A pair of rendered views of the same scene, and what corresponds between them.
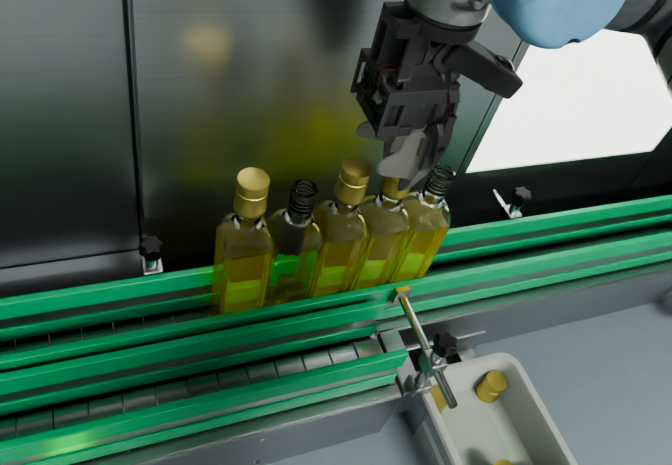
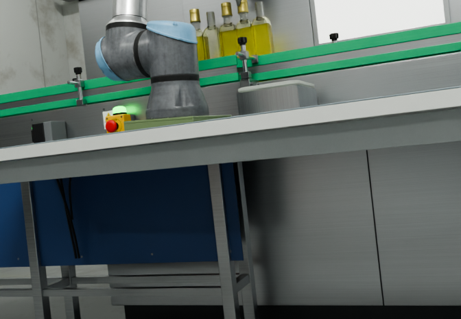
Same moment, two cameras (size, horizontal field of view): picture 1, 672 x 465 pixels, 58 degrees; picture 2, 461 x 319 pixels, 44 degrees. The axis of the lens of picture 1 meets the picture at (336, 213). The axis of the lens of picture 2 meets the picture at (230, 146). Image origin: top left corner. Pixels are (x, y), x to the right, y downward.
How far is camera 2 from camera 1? 1.88 m
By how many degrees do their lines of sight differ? 66
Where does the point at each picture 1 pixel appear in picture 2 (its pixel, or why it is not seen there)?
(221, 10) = not seen: outside the picture
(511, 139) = (334, 22)
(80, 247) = not seen: hidden behind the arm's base
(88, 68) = (175, 15)
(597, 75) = not seen: outside the picture
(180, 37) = not seen: outside the picture
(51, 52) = (167, 11)
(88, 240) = not seen: hidden behind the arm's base
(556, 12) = not seen: outside the picture
